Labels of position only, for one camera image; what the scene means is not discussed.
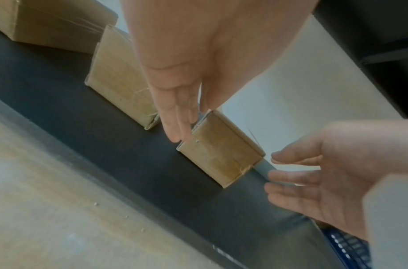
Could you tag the dark metal shelf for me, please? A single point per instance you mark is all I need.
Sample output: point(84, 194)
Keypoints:
point(124, 157)

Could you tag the blue plastic crate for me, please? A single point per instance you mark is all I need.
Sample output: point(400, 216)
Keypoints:
point(350, 249)

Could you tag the white marker cube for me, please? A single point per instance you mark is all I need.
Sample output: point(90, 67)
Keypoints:
point(393, 228)

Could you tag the brown cardboard box white label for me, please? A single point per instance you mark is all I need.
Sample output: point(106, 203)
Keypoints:
point(220, 157)
point(51, 29)
point(120, 78)

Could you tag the person's right hand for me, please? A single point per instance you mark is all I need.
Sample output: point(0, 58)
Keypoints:
point(343, 170)

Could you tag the person's left hand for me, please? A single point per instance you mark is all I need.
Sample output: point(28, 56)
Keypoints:
point(207, 39)

